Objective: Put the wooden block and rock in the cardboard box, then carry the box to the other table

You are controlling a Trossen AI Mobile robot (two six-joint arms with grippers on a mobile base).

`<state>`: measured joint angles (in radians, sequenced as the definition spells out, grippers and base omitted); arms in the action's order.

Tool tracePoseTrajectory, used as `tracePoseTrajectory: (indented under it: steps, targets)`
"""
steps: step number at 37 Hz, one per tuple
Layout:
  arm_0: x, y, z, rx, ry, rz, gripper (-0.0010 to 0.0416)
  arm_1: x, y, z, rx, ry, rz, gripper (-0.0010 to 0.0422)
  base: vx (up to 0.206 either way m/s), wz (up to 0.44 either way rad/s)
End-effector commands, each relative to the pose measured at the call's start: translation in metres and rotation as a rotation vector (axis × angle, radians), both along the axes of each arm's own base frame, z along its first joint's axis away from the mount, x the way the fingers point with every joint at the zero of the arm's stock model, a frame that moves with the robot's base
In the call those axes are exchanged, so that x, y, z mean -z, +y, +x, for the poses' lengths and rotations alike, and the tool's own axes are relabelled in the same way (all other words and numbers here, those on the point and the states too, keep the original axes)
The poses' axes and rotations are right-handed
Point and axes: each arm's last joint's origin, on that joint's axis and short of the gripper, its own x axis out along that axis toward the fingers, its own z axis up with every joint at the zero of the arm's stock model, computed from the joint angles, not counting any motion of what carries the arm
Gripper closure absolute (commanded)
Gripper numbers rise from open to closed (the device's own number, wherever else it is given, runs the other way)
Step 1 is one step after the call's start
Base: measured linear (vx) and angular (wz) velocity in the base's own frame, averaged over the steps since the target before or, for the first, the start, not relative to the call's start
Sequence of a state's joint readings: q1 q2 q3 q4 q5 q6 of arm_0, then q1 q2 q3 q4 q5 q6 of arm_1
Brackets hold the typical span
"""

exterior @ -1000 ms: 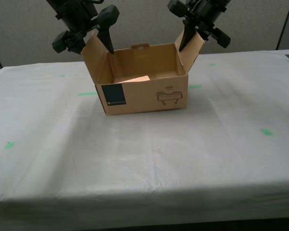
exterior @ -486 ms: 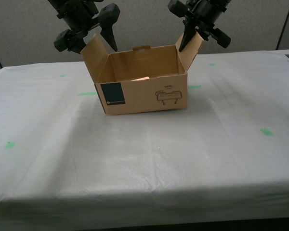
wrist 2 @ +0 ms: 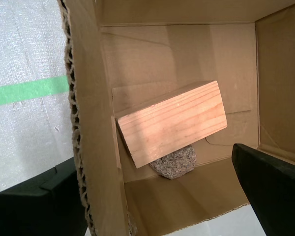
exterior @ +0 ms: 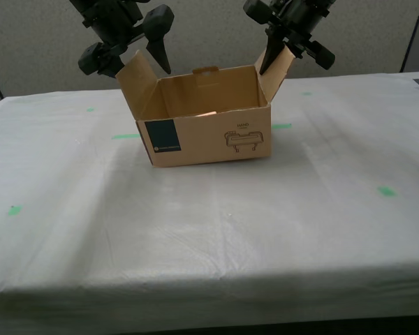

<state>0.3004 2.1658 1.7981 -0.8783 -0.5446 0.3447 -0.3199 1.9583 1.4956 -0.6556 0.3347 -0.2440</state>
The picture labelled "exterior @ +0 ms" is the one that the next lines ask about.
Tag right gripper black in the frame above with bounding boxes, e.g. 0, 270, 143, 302
259, 0, 336, 76

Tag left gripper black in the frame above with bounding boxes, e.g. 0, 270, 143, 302
69, 0, 175, 77

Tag brown cardboard box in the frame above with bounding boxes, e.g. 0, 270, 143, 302
115, 50, 297, 168

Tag dark desk with white cover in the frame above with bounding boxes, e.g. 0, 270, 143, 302
0, 71, 419, 325

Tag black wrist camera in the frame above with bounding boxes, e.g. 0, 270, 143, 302
242, 0, 279, 25

